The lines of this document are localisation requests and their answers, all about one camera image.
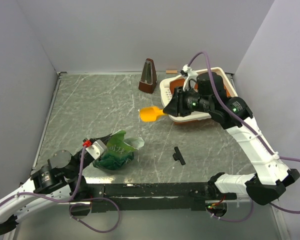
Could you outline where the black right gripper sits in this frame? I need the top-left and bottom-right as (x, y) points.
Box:
(162, 85), (213, 118)

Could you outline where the green litter bag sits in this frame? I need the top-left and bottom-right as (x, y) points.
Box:
(92, 130), (145, 171)

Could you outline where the yellow plastic scoop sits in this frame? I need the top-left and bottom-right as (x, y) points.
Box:
(139, 106), (167, 122)

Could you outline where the black bag clip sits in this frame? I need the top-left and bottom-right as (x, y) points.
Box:
(172, 146), (186, 166)

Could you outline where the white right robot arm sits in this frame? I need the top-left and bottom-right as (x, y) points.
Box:
(163, 72), (300, 205)

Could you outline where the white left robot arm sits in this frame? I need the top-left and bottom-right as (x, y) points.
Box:
(0, 134), (112, 236)

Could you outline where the orange white litter box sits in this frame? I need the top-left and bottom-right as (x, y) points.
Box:
(159, 67), (238, 123)

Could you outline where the brown wooden metronome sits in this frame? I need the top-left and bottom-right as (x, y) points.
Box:
(138, 58), (157, 94)

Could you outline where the small wooden block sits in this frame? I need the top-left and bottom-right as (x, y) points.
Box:
(165, 70), (178, 74)

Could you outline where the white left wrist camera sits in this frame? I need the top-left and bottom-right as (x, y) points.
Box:
(82, 139), (107, 160)

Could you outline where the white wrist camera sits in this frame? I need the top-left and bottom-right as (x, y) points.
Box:
(180, 64), (198, 81)
(82, 139), (107, 160)

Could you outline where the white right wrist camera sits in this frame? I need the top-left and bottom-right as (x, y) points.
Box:
(180, 64), (198, 81)

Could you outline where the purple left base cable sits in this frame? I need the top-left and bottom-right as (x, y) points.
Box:
(69, 196), (121, 233)

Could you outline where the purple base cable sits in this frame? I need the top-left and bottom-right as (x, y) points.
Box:
(206, 199), (255, 223)
(69, 196), (121, 233)

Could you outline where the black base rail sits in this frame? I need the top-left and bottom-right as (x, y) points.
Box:
(73, 182), (237, 213)

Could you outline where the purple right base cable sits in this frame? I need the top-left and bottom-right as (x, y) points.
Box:
(206, 199), (255, 223)

